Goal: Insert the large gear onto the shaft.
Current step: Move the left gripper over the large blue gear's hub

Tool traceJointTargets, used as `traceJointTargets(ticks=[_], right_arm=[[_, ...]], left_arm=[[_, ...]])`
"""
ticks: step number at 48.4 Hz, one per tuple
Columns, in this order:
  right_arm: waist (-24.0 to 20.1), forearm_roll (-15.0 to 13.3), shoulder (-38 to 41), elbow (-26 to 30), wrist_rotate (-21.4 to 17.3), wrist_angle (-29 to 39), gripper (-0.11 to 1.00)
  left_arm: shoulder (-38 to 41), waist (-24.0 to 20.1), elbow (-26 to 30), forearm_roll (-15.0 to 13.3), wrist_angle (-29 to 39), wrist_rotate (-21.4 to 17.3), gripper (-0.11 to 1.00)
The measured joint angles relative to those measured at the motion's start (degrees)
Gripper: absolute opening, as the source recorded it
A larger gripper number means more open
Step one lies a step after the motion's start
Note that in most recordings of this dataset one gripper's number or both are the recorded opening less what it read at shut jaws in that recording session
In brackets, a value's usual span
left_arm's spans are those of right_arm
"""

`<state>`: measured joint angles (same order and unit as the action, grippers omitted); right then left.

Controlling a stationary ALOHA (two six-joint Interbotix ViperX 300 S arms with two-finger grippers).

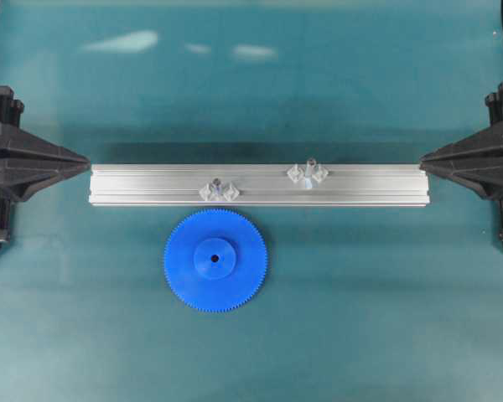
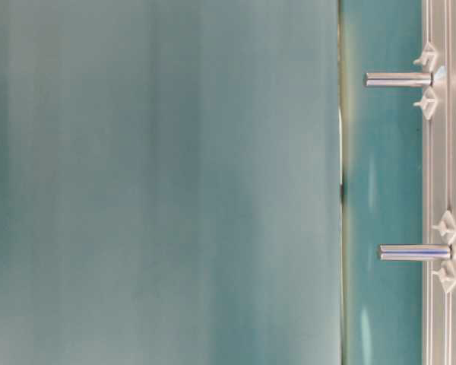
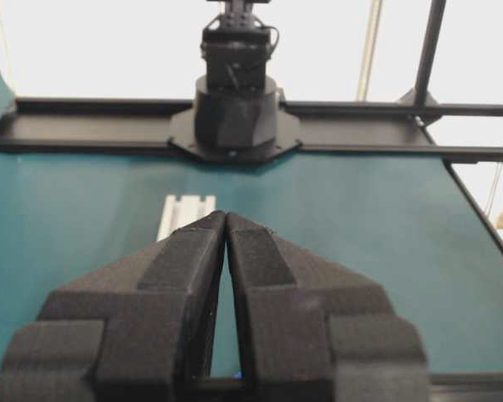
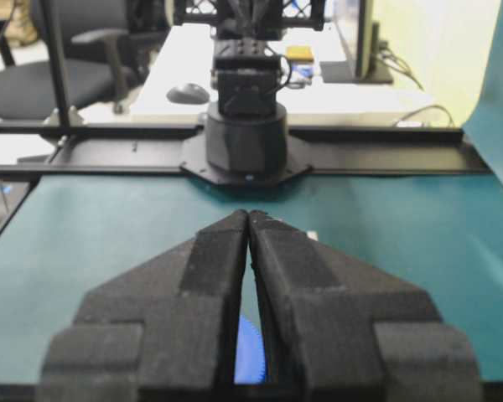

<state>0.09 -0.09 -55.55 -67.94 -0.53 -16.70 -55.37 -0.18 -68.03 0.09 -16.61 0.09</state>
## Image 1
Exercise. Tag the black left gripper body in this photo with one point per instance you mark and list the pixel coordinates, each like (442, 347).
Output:
(29, 164)

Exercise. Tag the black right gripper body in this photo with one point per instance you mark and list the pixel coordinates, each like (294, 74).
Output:
(475, 162)

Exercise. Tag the large blue plastic gear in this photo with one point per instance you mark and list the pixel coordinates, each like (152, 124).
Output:
(215, 260)

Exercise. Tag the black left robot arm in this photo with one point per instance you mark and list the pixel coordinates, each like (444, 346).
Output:
(11, 110)

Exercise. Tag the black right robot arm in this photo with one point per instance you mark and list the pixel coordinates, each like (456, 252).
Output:
(494, 103)

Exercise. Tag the short steel shaft left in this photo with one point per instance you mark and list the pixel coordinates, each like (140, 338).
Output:
(216, 186)

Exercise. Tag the long aluminium extrusion rail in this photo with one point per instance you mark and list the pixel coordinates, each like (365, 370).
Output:
(348, 185)

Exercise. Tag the clear plastic bracket right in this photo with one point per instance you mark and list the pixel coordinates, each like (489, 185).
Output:
(295, 174)

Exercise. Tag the clear plastic bracket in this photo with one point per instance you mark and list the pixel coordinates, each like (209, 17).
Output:
(295, 174)
(229, 193)

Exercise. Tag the clear plastic bracket left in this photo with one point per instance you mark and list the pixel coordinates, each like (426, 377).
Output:
(229, 193)

